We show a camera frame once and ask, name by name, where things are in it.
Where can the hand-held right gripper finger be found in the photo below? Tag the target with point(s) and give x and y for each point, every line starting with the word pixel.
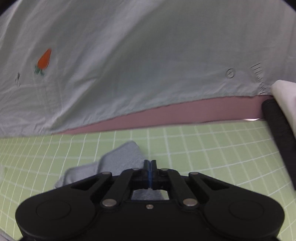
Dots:
pixel 152 177
pixel 148 177

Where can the grey heather shirt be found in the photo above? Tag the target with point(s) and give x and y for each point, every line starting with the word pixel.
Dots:
pixel 120 157

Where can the green grid cutting mat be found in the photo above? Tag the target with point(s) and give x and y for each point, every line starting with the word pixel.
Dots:
pixel 208 150

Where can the pink panel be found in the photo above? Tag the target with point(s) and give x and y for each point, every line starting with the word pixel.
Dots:
pixel 185 111

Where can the grey printed sheet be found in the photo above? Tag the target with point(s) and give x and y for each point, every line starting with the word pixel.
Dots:
pixel 138 58

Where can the black folded garment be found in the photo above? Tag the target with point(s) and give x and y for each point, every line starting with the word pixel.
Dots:
pixel 277 125

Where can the white folded garment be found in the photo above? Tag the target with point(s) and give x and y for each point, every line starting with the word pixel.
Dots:
pixel 286 97

